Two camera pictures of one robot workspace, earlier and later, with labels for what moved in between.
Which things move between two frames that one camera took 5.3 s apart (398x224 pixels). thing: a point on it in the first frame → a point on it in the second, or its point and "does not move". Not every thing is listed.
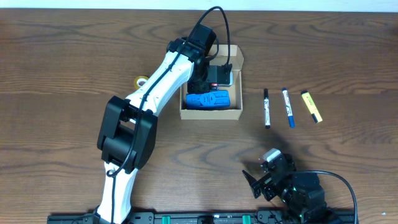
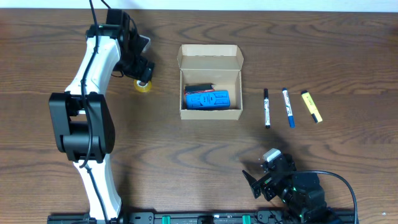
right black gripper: [267, 183] does not move
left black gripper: [193, 87] → [137, 71]
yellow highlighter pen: [311, 106] does not move
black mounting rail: [262, 217] does not move
